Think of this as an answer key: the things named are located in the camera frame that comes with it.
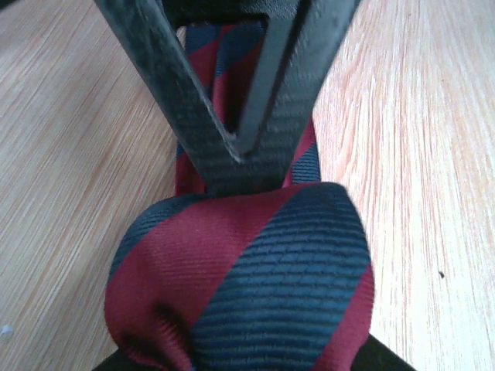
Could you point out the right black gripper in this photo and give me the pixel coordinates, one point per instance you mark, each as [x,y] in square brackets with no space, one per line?
[301,41]

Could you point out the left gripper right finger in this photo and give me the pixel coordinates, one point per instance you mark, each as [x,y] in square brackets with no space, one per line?
[373,355]

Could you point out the red navy striped tie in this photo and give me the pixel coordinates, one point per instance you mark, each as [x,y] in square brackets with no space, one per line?
[275,281]

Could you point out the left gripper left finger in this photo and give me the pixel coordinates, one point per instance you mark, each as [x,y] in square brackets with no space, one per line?
[118,361]

